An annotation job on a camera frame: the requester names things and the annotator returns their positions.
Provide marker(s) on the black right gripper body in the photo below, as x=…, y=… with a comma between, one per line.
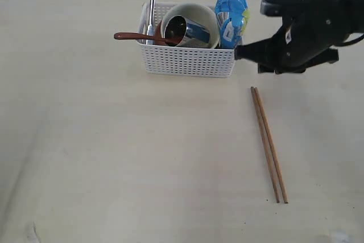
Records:
x=313, y=37

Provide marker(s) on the brown wooden chopstick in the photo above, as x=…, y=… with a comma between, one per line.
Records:
x=272, y=146
x=265, y=144

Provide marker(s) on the steel table knife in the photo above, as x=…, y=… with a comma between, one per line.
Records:
x=150, y=27

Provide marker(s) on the dark red wooden spoon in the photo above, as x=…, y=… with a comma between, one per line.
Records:
x=138, y=36

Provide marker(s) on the blue snack packet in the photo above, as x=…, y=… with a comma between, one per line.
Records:
x=232, y=18

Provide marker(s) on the white perforated plastic basket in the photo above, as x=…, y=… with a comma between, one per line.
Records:
x=199, y=62

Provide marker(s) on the cream ceramic bowl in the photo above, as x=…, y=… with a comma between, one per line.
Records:
x=201, y=14

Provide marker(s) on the shiny steel cup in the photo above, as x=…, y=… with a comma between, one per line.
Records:
x=183, y=32

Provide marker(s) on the small dark red dish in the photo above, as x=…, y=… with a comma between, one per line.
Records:
x=157, y=34

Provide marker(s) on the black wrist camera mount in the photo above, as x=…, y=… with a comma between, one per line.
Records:
x=279, y=8

